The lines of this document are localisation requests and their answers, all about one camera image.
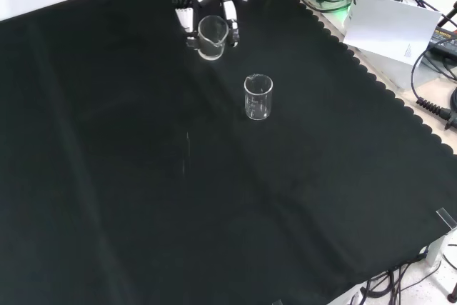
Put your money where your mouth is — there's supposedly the wide clear glass beaker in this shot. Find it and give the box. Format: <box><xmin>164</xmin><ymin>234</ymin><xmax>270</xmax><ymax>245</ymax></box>
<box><xmin>197</xmin><ymin>14</ymin><xmax>229</xmax><ymax>61</ymax></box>

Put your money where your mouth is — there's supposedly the black bench cloth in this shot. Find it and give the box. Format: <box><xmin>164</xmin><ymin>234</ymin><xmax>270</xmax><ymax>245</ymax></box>
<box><xmin>0</xmin><ymin>0</ymin><xmax>457</xmax><ymax>305</ymax></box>

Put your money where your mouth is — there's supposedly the pale board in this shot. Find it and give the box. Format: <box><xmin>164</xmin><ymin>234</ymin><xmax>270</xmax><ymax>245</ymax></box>
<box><xmin>342</xmin><ymin>0</ymin><xmax>443</xmax><ymax>67</ymax></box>

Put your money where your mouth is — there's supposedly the black power adapter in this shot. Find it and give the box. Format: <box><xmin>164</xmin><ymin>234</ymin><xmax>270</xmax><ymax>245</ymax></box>
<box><xmin>430</xmin><ymin>23</ymin><xmax>457</xmax><ymax>58</ymax></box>

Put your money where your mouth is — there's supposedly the black tripod leg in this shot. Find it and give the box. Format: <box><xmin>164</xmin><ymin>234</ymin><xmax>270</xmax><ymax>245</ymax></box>
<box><xmin>438</xmin><ymin>0</ymin><xmax>457</xmax><ymax>28</ymax></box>

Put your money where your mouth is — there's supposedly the grey tape strip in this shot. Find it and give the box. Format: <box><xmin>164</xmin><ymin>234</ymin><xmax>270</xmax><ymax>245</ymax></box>
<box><xmin>436</xmin><ymin>207</ymin><xmax>457</xmax><ymax>230</ymax></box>

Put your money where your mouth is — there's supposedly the black cable with ribbed end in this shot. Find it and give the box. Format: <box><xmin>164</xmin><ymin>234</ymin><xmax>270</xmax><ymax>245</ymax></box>
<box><xmin>411</xmin><ymin>44</ymin><xmax>457</xmax><ymax>131</ymax></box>

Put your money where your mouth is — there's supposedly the black floor cable bundle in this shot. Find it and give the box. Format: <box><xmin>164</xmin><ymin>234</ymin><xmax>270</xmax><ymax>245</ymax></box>
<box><xmin>361</xmin><ymin>257</ymin><xmax>457</xmax><ymax>305</ymax></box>

